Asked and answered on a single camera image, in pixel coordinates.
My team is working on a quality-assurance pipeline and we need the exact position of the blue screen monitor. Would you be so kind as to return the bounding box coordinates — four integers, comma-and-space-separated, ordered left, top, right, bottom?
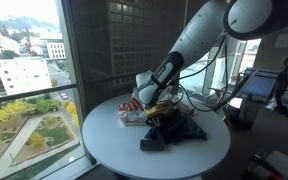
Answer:
240, 68, 282, 99

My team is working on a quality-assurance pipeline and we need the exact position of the white paper notice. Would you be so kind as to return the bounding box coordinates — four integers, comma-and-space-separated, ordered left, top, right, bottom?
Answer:
274, 33, 288, 49

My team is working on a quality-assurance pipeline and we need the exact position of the grey window railing bar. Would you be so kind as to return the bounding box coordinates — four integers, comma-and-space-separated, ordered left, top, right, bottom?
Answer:
0, 83, 78, 106

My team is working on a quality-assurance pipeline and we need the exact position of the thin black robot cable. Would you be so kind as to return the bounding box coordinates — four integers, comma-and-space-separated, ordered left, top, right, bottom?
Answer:
168, 33, 230, 113

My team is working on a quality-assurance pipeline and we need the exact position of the red white plastic bag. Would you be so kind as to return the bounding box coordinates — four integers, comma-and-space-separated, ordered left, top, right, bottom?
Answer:
118, 88, 173, 127

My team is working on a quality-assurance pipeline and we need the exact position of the yellow wrist camera mount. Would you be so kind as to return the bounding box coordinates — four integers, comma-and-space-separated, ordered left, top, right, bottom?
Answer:
144, 103, 176, 118

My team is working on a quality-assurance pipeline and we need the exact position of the dark mesh window blind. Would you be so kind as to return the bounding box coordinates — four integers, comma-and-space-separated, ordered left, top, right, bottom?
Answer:
68, 0, 218, 111

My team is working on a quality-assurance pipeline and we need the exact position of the brown crumpled snack bag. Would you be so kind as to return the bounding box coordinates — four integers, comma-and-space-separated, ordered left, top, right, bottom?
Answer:
175, 101, 197, 116

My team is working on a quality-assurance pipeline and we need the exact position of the red black bar clamp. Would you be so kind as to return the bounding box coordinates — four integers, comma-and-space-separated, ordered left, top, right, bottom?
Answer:
248, 153, 285, 180

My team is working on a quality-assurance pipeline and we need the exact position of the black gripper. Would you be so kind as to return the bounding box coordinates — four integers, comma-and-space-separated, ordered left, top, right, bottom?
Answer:
147, 112, 167, 128

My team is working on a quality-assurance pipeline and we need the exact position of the grey window mullion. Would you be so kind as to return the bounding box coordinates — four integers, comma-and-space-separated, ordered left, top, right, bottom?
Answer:
55, 0, 97, 164

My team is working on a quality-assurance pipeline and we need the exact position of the dark blue shirt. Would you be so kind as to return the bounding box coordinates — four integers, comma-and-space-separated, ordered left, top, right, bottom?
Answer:
143, 108, 208, 146

